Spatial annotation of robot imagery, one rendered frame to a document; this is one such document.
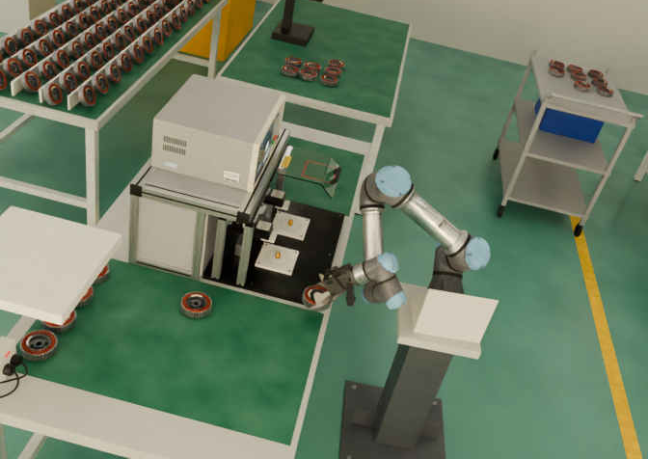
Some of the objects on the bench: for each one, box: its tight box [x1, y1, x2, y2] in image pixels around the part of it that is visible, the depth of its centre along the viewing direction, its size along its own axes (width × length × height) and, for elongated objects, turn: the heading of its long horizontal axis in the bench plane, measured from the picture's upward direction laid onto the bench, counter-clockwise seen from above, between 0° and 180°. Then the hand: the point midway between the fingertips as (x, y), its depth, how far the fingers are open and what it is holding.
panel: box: [200, 214, 229, 276], centre depth 277 cm, size 1×66×30 cm, turn 156°
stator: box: [180, 291, 212, 318], centre depth 245 cm, size 11×11×4 cm
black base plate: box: [203, 200, 345, 305], centre depth 285 cm, size 47×64×2 cm
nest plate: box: [255, 242, 299, 276], centre depth 274 cm, size 15×15×1 cm
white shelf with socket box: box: [0, 206, 122, 398], centre depth 200 cm, size 35×37×46 cm
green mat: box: [15, 258, 324, 446], centre depth 233 cm, size 94×61×1 cm, turn 66°
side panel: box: [128, 195, 205, 281], centre depth 251 cm, size 28×3×32 cm, turn 66°
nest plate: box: [273, 211, 310, 240], centre depth 294 cm, size 15×15×1 cm
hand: (314, 297), depth 252 cm, fingers closed on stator, 13 cm apart
